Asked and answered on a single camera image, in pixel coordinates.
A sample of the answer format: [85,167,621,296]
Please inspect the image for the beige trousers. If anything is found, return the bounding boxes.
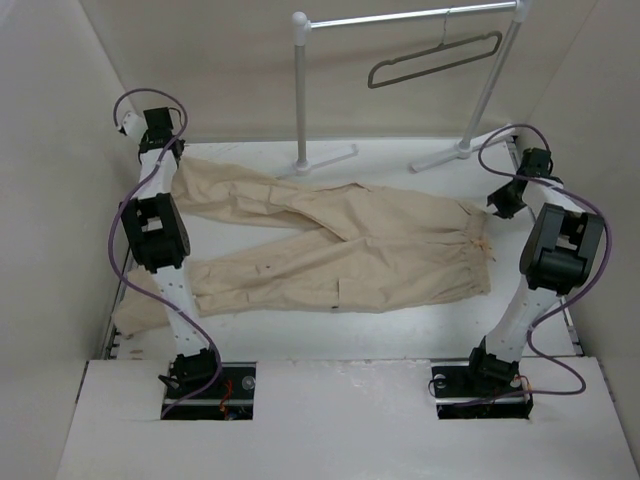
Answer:
[113,155,495,342]

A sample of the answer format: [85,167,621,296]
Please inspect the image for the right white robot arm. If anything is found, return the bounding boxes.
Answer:
[463,148,611,400]

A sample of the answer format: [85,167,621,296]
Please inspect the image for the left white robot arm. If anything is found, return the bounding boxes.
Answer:
[120,107,225,407]

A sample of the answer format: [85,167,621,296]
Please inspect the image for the grey clothes hanger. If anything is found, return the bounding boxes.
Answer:
[367,30,503,90]

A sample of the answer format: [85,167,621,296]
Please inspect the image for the white clothes rack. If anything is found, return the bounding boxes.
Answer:
[291,0,532,175]

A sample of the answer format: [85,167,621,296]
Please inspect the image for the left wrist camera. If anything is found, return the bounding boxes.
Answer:
[116,111,147,142]

